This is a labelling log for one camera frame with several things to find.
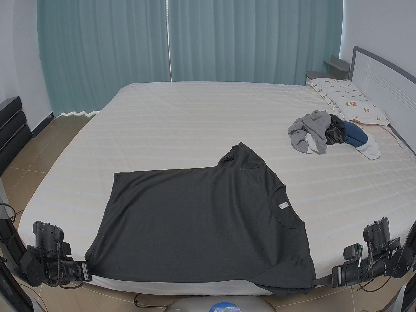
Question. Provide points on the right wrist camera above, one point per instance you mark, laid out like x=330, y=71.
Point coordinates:
x=352, y=253

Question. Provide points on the grey bedside table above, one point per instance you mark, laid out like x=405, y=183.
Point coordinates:
x=338, y=65

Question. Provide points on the bed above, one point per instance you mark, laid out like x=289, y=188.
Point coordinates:
x=195, y=119

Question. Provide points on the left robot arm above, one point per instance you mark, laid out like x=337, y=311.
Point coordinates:
x=32, y=265

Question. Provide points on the blue-green curtain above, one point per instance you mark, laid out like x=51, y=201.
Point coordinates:
x=97, y=44
x=253, y=28

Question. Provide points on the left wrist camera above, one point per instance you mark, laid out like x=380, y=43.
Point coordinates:
x=65, y=249

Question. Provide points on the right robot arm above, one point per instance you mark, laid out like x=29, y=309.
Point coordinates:
x=399, y=258

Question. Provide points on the black T-shirt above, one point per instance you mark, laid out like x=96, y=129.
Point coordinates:
x=195, y=223

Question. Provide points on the black chest of drawers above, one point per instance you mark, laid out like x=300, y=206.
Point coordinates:
x=13, y=132

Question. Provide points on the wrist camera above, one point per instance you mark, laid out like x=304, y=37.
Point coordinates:
x=65, y=249
x=352, y=253

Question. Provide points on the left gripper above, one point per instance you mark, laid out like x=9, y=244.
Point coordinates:
x=73, y=271

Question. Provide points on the pile of clothes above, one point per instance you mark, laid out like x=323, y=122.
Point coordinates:
x=315, y=125

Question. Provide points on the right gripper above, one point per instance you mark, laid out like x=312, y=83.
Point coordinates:
x=349, y=273

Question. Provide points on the white printed pillow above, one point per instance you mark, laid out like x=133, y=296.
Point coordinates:
x=351, y=101

